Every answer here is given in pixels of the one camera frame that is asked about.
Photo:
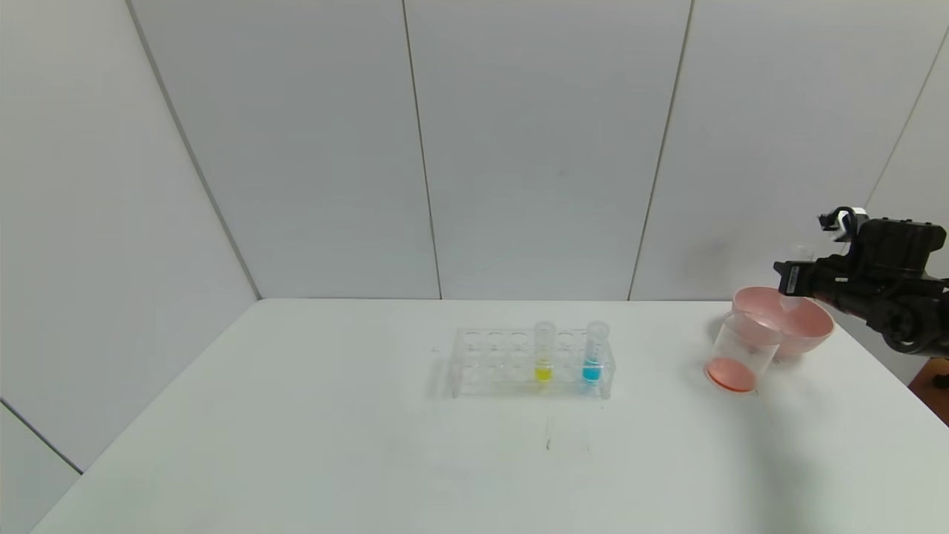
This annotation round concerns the pink bowl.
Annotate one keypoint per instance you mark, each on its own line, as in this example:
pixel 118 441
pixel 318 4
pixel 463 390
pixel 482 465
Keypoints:
pixel 812 330

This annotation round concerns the test tube with blue pigment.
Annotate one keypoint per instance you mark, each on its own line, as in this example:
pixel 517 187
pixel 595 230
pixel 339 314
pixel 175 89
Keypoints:
pixel 593 356

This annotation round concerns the test tube with yellow pigment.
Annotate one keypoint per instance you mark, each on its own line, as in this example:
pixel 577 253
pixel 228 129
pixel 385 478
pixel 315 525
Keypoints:
pixel 543 356

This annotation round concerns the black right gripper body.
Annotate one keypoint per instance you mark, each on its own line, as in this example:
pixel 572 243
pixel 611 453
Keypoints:
pixel 790 279

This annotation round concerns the clear plastic measuring beaker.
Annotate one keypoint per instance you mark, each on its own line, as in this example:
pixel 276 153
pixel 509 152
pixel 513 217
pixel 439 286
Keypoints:
pixel 741 356

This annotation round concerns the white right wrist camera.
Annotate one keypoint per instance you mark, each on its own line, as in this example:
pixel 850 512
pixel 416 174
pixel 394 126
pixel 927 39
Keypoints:
pixel 849 222

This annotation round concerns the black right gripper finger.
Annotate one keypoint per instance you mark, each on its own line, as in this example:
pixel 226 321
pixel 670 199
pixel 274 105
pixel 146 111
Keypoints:
pixel 829 260
pixel 812 280

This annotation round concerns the test tube with red pigment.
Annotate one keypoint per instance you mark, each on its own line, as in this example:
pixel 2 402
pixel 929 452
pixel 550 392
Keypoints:
pixel 792 304

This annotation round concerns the clear plastic test tube rack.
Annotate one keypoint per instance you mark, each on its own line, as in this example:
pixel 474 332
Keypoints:
pixel 497 363

